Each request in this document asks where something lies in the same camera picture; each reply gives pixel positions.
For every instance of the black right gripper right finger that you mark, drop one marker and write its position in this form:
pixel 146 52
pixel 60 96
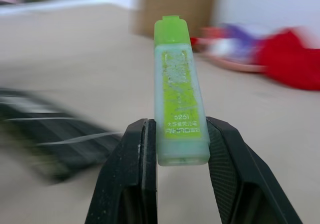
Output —
pixel 240 174

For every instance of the red cloth bag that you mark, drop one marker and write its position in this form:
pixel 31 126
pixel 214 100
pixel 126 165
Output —
pixel 291 59

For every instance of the black grid pouch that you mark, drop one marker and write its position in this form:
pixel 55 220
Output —
pixel 47 136

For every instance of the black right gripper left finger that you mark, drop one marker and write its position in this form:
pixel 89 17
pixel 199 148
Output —
pixel 130 179

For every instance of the cardboard box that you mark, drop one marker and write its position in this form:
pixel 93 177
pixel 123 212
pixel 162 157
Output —
pixel 172 9

